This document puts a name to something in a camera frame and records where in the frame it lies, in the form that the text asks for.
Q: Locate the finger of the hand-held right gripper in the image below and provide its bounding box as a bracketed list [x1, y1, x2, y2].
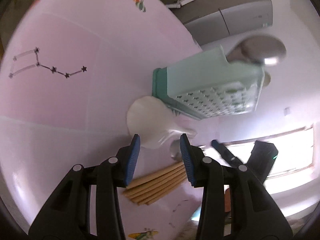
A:
[211, 139, 248, 168]

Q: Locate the bright window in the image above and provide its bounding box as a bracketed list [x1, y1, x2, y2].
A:
[220, 125, 315, 195]

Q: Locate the white ceramic spoon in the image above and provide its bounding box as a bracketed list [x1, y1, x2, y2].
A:
[126, 96, 197, 149]

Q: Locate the bundle of wooden chopsticks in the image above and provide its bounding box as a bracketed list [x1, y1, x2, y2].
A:
[122, 161, 188, 205]

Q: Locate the grey refrigerator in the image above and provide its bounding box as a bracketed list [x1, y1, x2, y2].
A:
[172, 0, 273, 52]

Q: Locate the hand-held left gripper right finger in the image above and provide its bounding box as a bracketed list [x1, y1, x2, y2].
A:
[180, 134, 293, 240]

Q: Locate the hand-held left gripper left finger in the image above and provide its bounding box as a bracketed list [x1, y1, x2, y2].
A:
[28, 134, 140, 240]

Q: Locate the white narrow box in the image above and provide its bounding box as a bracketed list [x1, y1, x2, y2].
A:
[170, 0, 198, 8]

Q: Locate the white fleece clothing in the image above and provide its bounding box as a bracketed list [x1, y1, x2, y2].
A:
[175, 222, 200, 240]

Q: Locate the mint green utensil holder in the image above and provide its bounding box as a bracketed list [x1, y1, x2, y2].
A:
[152, 44, 265, 120]

